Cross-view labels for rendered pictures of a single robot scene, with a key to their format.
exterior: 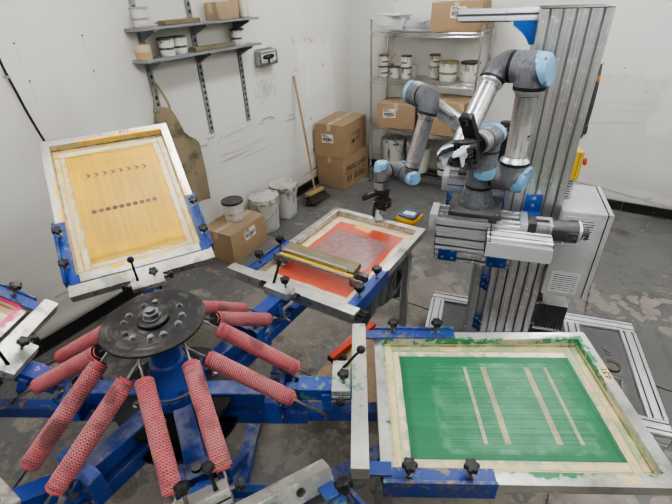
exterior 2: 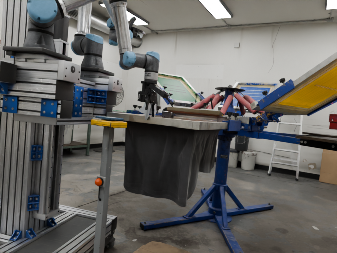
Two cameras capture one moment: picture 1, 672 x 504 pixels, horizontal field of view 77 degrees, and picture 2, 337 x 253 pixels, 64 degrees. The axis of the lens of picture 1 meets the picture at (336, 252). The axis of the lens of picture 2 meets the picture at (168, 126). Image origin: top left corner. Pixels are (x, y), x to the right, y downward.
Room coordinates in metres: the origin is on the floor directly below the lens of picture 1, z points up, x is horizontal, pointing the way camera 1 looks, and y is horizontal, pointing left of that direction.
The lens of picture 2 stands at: (3.62, -0.28, 1.02)
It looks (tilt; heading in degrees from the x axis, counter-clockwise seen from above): 3 degrees down; 175
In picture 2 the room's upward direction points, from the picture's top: 5 degrees clockwise
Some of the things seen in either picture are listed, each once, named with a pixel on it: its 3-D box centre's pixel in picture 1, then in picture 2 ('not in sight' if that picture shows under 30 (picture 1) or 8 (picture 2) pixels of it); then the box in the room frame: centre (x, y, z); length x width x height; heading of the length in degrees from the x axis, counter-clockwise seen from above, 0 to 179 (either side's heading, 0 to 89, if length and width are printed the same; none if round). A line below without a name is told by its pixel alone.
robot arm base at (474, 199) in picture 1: (477, 193); (93, 62); (1.74, -0.65, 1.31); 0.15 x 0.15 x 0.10
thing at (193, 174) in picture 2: not in sight; (203, 162); (2.00, 0.11, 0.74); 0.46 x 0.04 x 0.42; 146
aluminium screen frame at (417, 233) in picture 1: (343, 251); (180, 121); (1.84, -0.04, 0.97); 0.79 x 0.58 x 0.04; 146
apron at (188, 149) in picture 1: (173, 149); not in sight; (3.38, 1.29, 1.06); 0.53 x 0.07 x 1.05; 146
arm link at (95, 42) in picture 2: (482, 169); (93, 44); (1.74, -0.66, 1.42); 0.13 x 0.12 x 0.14; 46
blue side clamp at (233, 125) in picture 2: (271, 258); (231, 125); (1.79, 0.33, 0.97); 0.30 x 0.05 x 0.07; 146
